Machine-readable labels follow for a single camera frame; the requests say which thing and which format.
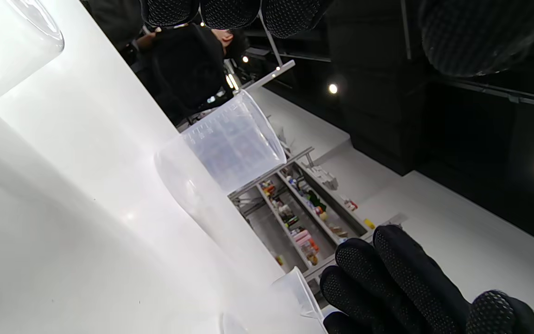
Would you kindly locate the person's left hand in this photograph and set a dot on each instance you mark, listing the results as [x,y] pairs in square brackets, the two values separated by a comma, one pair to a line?
[480,37]

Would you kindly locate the person's right hand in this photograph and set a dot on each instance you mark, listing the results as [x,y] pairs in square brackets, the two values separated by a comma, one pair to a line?
[387,287]

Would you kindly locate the large clear plastic beaker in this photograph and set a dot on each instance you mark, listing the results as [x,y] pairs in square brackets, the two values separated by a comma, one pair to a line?
[271,311]

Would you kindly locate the small clear plastic beaker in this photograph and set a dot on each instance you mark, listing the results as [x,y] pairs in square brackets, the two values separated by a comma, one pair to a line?
[234,144]

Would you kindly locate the largest clear plastic beaker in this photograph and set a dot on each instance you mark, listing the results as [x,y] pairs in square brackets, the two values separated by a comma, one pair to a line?
[7,46]

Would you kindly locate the assorted colourful shelf goods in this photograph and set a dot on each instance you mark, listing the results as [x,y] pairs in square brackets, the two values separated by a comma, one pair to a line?
[306,241]

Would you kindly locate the metal shelving rack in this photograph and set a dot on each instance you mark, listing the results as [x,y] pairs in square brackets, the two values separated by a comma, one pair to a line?
[267,236]

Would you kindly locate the round ceiling light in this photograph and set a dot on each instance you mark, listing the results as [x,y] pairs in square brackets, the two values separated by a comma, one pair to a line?
[333,88]

